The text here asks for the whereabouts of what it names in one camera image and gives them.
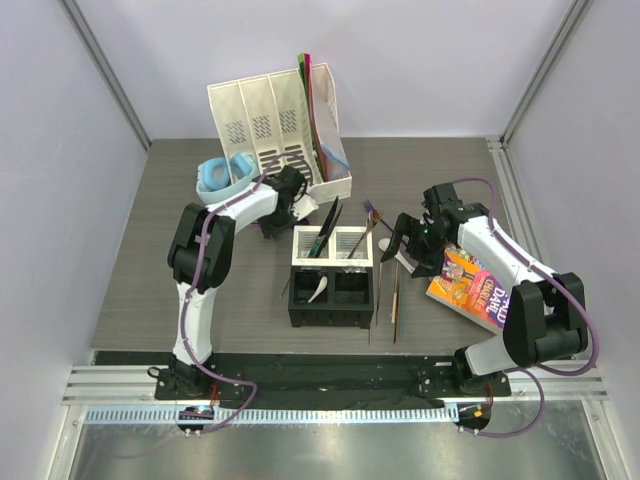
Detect white file organizer rack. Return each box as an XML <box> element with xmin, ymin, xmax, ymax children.
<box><xmin>207</xmin><ymin>68</ymin><xmax>352</xmax><ymax>204</ymax></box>

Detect Roald Dahl colourful book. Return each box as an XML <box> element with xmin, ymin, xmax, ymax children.
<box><xmin>426</xmin><ymin>245</ymin><xmax>510</xmax><ymax>335</ymax></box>

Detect black plastic knife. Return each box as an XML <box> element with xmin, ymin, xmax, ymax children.
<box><xmin>310</xmin><ymin>202</ymin><xmax>345</xmax><ymax>258</ymax></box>

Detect white two-slot utensil container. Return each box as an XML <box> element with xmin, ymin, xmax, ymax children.
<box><xmin>291</xmin><ymin>226</ymin><xmax>374</xmax><ymax>268</ymax></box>

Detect silver metal fork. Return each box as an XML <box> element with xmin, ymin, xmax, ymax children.
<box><xmin>349</xmin><ymin>212</ymin><xmax>377</xmax><ymax>258</ymax></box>

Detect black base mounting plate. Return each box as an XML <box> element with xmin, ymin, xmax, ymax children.
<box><xmin>93</xmin><ymin>351</ymin><xmax>574</xmax><ymax>401</ymax></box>

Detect coloured plastic folders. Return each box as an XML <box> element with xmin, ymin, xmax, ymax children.
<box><xmin>298</xmin><ymin>53</ymin><xmax>350</xmax><ymax>182</ymax></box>

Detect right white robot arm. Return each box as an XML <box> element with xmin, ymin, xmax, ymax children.
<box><xmin>381</xmin><ymin>183</ymin><xmax>596</xmax><ymax>395</ymax></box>

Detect purple plastic fork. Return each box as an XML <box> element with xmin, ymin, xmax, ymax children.
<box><xmin>363</xmin><ymin>199</ymin><xmax>393</xmax><ymax>232</ymax></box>

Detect slotted cable duct strip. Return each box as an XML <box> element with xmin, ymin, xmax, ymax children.
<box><xmin>84</xmin><ymin>404</ymin><xmax>459</xmax><ymax>426</ymax></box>

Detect brown wooden chopstick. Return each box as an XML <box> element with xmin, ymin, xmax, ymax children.
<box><xmin>391</xmin><ymin>261</ymin><xmax>401</xmax><ymax>344</ymax></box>

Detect thin dark metal chopstick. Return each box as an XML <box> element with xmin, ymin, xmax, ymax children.
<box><xmin>368</xmin><ymin>262</ymin><xmax>383</xmax><ymax>346</ymax></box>

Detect teal handled black knife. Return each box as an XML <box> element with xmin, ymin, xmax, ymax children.
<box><xmin>308</xmin><ymin>195</ymin><xmax>341</xmax><ymax>259</ymax></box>

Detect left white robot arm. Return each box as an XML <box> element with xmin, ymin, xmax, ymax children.
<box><xmin>156</xmin><ymin>166</ymin><xmax>317</xmax><ymax>399</ymax></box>

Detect light blue headphones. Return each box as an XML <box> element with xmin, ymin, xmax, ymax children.
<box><xmin>196</xmin><ymin>153</ymin><xmax>259</xmax><ymax>205</ymax></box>

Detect black two-slot utensil container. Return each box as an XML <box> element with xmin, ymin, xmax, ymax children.
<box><xmin>288</xmin><ymin>266</ymin><xmax>374</xmax><ymax>330</ymax></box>

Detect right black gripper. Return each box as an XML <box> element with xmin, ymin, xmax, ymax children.
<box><xmin>382</xmin><ymin>213</ymin><xmax>452</xmax><ymax>279</ymax></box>

